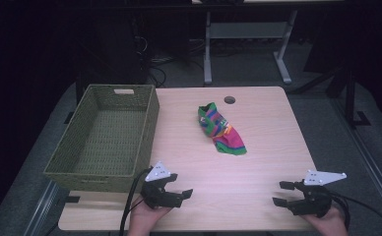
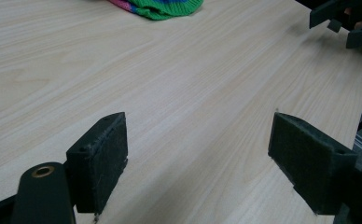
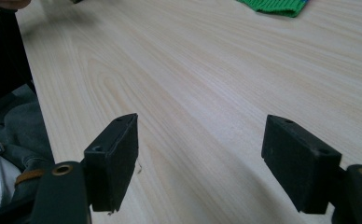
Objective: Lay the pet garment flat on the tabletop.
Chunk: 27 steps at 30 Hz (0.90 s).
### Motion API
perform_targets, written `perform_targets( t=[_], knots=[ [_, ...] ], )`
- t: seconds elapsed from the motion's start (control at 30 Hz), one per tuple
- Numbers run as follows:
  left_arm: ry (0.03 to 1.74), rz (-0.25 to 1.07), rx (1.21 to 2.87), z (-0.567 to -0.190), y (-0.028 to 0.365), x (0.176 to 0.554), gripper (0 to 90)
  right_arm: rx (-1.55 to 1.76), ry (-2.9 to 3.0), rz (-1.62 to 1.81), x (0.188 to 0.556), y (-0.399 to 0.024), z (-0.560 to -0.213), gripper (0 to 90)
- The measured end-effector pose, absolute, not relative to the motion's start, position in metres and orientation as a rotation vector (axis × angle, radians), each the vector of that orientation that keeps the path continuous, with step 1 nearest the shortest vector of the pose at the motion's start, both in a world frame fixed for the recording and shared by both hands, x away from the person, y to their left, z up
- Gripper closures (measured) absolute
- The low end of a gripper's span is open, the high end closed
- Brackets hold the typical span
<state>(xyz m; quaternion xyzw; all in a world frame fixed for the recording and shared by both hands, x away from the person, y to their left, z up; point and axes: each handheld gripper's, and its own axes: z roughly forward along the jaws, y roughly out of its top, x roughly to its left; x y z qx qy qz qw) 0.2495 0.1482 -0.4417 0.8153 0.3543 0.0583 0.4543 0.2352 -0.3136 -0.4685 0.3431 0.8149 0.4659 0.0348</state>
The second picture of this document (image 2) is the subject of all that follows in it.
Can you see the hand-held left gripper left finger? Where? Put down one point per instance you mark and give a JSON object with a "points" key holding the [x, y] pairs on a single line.
{"points": [[100, 161]]}

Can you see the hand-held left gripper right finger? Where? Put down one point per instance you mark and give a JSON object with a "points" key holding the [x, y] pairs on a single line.
{"points": [[309, 155]]}

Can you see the green striped knitted hat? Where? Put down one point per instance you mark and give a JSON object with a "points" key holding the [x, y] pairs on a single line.
{"points": [[166, 7]]}

